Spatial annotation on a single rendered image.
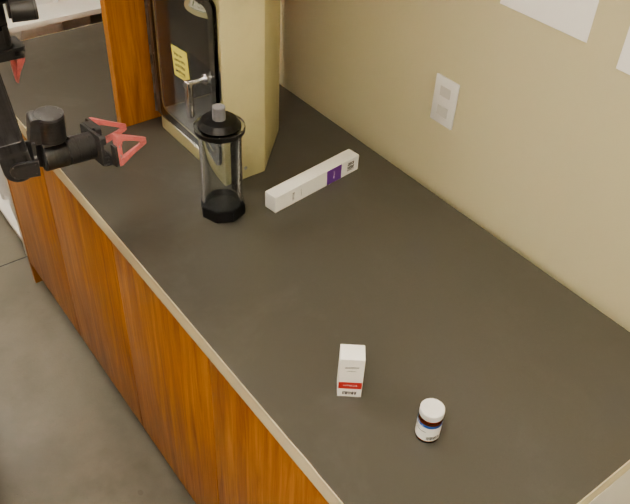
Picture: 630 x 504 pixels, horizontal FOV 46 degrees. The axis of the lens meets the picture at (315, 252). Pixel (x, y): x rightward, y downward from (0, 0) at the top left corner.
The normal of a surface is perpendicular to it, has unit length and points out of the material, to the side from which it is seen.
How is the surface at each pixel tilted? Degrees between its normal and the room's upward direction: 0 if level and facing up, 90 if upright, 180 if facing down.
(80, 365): 0
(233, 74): 90
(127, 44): 90
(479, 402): 0
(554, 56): 90
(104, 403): 0
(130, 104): 90
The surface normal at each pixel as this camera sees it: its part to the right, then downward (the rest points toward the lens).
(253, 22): 0.60, 0.54
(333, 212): 0.04, -0.76
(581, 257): -0.80, 0.36
